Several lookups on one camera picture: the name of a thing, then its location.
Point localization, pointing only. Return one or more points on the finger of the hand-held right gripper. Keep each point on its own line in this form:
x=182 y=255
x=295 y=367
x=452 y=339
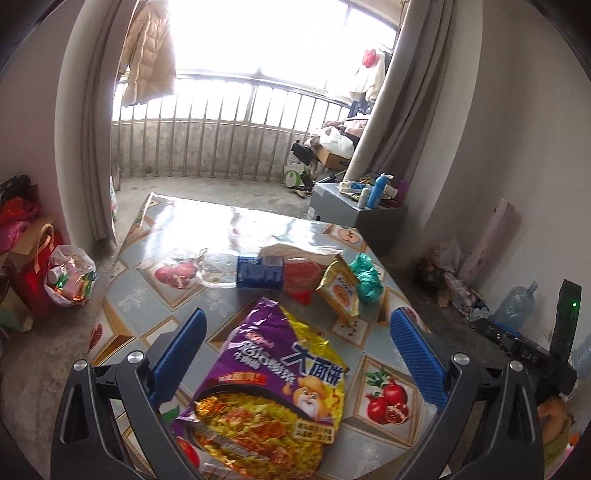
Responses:
x=496 y=333

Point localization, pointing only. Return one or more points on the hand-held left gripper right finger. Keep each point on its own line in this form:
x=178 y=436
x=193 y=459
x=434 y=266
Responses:
x=418 y=355

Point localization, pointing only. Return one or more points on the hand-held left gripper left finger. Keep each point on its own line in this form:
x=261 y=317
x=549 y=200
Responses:
x=180 y=355

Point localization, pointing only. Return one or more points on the purple instant noodle packet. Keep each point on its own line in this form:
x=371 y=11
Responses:
x=263 y=369

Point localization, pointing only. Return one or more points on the clear plastic bottle blue label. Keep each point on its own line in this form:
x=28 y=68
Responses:
x=217 y=270

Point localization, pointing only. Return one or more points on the yellow snack packet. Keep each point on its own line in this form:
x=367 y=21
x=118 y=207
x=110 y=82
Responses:
x=341 y=290

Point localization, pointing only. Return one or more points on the red plastic wrapper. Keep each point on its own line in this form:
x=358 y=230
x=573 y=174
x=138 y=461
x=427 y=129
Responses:
x=302 y=277

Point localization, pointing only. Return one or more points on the large water jug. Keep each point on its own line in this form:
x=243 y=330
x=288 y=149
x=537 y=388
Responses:
x=517 y=307

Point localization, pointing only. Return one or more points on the white plastic bag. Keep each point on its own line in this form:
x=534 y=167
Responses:
x=445 y=256

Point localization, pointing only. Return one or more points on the green plastic bag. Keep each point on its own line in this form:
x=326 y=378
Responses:
x=367 y=277

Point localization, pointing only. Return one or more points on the pink rolled mat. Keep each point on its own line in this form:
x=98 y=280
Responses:
x=489 y=240

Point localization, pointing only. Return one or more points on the fruit print tablecloth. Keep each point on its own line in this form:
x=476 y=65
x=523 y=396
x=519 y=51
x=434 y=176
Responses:
x=194 y=221

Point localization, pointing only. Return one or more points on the clear bag of snacks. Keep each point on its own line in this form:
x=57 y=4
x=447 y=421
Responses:
x=69 y=277

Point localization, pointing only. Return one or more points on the grey cabinet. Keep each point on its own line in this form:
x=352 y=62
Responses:
x=351 y=221

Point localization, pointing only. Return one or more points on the red tote bag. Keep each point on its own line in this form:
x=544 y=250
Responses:
x=32 y=286

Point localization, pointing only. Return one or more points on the pink cup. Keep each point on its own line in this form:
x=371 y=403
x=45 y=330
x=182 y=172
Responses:
x=403 y=189

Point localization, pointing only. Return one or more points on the small white bottle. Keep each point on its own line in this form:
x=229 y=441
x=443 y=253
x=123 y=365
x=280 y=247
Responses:
x=364 y=196

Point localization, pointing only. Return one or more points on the blue spray bottle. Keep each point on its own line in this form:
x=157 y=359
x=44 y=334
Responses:
x=377 y=191

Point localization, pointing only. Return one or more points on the white and green bag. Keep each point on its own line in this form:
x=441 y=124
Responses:
x=293 y=175

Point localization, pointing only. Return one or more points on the cardboard box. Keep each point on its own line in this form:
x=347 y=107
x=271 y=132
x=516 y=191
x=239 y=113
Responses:
x=332 y=159

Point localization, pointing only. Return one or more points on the pile of red bags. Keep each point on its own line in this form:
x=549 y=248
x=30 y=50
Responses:
x=16 y=217

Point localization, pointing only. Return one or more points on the grey curtain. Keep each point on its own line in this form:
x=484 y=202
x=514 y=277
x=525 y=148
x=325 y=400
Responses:
x=406 y=115

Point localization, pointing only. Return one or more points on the white hanging garment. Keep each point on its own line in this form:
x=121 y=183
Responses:
x=367 y=81

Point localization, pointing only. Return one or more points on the metal balcony railing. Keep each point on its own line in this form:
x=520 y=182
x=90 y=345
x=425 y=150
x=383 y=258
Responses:
x=231 y=78

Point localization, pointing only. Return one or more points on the beige down jacket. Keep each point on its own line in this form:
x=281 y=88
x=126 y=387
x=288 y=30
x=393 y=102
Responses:
x=147 y=50

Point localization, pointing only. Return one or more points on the clutter pile by wall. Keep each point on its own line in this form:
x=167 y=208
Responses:
x=457 y=290

